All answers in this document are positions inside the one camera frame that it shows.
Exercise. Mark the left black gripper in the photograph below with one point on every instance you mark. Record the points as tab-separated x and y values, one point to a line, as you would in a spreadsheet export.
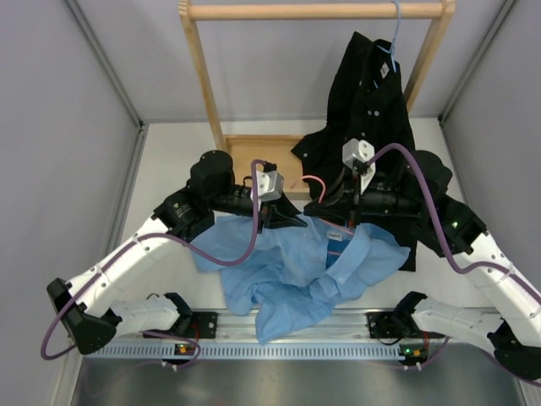
279	214

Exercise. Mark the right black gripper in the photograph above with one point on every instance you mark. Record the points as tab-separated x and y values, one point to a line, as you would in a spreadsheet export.
342	211

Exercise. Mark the pink wire hanger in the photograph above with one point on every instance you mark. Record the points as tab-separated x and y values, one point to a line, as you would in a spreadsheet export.
322	195

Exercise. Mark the light blue shirt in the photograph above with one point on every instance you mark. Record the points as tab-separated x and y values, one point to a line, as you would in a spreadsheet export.
296	276

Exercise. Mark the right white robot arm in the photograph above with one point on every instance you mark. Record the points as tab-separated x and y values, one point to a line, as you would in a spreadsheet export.
410	187

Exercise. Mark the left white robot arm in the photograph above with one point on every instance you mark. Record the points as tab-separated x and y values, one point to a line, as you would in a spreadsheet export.
88	306

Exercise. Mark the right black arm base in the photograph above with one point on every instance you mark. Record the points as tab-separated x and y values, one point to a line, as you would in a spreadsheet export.
382	327

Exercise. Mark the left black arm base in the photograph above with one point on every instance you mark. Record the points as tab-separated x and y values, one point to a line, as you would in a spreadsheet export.
202	325

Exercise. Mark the black shirt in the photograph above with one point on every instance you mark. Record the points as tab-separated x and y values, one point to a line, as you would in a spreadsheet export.
356	110

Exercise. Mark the wooden clothes rack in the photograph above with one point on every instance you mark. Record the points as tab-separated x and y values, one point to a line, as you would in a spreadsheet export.
261	66

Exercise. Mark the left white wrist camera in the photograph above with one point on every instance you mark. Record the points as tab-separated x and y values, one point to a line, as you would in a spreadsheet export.
269	186

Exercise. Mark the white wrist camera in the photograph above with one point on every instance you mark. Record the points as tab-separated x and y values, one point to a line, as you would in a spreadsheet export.
356	155
269	186

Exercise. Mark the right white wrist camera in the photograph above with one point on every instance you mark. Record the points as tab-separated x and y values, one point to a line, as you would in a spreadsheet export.
356	155

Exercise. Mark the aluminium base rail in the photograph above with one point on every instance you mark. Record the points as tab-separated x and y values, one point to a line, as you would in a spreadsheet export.
343	325

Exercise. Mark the blue wire hanger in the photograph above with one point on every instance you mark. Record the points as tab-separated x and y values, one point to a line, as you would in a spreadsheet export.
388	53

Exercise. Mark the grey slotted cable duct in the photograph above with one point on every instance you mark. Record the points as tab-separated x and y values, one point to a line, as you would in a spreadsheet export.
149	349

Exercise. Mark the aluminium frame rail left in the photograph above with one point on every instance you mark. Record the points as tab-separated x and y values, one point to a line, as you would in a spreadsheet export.
137	144

